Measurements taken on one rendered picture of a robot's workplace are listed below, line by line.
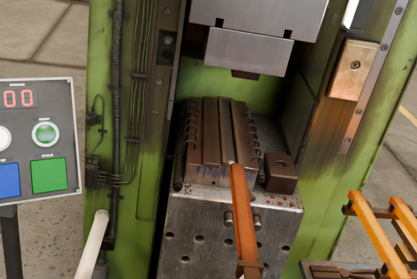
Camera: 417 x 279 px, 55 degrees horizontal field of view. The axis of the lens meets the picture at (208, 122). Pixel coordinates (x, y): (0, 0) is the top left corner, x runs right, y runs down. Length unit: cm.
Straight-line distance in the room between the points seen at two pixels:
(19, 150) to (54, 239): 130
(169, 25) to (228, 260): 70
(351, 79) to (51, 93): 78
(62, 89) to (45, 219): 144
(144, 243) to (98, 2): 85
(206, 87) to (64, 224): 119
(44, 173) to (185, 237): 45
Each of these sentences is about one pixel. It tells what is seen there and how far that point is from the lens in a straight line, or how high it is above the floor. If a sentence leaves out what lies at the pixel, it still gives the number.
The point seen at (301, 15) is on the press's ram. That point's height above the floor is 142.
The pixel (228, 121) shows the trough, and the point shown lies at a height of 99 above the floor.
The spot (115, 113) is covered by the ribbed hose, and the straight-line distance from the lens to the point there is 119.
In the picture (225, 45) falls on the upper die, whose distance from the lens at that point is 96.
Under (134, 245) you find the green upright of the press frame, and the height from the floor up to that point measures 49.
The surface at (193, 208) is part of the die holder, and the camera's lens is 113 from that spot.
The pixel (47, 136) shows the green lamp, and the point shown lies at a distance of 99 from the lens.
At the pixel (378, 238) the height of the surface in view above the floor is 99.
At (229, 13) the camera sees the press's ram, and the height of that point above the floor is 140.
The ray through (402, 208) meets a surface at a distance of 120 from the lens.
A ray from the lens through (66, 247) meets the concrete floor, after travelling 221.
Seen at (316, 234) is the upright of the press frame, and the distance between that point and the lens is 153.
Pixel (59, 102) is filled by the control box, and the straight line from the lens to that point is 100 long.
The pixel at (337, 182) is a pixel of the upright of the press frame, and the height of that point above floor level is 88.
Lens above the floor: 162
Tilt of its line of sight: 29 degrees down
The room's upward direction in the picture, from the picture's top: 11 degrees clockwise
